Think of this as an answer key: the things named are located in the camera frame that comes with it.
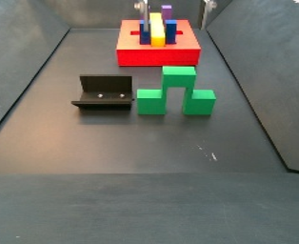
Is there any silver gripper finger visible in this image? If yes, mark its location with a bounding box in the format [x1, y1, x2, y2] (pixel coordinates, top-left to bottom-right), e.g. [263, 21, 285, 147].
[134, 0, 149, 31]
[201, 0, 217, 29]

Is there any green arch block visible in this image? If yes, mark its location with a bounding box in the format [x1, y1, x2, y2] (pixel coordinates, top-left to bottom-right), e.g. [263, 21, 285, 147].
[136, 66, 216, 115]

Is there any red board base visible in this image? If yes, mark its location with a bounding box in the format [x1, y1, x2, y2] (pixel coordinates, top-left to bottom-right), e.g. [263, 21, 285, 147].
[116, 20, 201, 67]

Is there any purple arch block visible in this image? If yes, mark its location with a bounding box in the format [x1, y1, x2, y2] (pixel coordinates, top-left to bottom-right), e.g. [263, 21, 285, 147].
[161, 5, 173, 20]

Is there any blue arch block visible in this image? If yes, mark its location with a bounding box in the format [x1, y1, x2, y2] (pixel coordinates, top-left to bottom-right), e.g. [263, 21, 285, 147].
[140, 20, 176, 45]

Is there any yellow bar block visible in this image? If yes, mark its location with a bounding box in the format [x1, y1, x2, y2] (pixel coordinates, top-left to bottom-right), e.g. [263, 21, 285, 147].
[149, 12, 165, 47]

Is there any black angle bracket holder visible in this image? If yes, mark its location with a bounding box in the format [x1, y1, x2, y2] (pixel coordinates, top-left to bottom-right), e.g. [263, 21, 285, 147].
[70, 74, 133, 110]

